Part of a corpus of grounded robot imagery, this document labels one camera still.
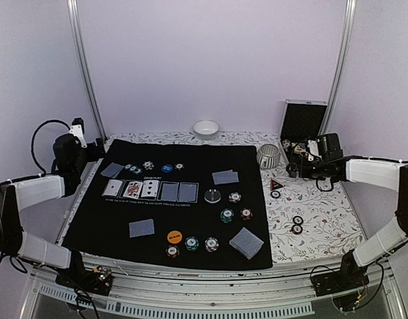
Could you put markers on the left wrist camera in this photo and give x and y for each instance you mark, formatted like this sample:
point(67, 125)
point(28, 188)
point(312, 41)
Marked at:
point(77, 130)

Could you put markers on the floral tablecloth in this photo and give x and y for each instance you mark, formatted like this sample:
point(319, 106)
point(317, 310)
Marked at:
point(330, 226)

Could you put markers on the dealt cards front player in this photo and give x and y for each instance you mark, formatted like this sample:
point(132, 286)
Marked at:
point(141, 228)

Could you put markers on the blue fifty chips row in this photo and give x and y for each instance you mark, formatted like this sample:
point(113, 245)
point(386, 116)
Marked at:
point(134, 169)

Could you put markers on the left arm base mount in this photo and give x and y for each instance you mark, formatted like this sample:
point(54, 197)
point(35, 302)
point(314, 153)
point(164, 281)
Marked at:
point(96, 281)

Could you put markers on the clear acrylic dealer button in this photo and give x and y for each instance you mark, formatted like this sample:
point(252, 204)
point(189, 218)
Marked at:
point(212, 196)

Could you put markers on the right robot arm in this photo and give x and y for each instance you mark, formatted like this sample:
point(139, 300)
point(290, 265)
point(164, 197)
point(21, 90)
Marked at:
point(377, 187)

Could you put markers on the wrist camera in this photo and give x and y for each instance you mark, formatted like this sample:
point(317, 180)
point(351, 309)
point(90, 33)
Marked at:
point(312, 151)
point(77, 130)

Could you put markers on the striped grey mug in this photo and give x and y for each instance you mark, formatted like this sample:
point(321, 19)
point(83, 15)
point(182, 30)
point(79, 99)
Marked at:
point(268, 156)

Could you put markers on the white ceramic bowl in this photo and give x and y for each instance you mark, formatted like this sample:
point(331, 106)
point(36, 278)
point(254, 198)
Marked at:
point(206, 129)

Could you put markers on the face up community card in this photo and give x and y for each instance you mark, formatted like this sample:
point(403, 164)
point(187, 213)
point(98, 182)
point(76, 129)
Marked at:
point(112, 188)

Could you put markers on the blue playing card deck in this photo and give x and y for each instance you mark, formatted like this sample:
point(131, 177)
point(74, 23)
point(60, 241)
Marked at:
point(247, 243)

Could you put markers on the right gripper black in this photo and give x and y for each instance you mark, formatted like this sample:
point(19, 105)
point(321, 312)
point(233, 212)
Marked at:
point(304, 172)

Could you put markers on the face up queen card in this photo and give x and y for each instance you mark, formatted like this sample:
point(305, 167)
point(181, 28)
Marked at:
point(133, 190)

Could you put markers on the red black stack front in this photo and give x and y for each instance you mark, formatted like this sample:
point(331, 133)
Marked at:
point(172, 251)

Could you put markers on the black poker mat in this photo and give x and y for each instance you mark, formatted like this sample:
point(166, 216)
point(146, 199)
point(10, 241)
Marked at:
point(100, 224)

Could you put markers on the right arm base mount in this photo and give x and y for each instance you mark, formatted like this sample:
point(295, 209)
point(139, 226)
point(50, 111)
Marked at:
point(347, 290)

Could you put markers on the blue small blind button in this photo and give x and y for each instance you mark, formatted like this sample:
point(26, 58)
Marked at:
point(167, 168)

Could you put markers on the face down card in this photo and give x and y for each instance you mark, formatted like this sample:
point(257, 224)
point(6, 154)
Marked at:
point(169, 192)
point(188, 192)

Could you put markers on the orange big blind button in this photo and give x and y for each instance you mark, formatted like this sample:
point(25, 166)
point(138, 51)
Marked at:
point(174, 237)

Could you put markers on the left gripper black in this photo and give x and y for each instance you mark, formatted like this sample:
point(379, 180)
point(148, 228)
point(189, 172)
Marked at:
point(95, 155)

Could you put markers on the blue peach stack front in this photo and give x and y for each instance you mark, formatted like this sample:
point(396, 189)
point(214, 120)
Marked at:
point(211, 244)

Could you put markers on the dealt cards player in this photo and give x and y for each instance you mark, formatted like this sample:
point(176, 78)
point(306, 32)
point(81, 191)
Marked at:
point(141, 228)
point(112, 170)

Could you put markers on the face up spades card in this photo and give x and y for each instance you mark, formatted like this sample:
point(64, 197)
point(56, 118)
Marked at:
point(150, 189)

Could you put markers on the red black chip stack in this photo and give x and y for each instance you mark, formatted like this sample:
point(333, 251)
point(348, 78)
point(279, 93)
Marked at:
point(297, 225)

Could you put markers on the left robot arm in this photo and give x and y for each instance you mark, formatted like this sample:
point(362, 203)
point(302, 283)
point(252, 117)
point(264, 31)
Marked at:
point(71, 157)

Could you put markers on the black triangular card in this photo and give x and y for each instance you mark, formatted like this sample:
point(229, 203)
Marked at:
point(275, 185)

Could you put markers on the green chip stack front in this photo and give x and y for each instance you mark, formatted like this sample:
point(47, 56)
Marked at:
point(191, 243)

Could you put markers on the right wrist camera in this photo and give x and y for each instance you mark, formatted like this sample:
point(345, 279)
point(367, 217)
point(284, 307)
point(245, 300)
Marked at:
point(312, 151)

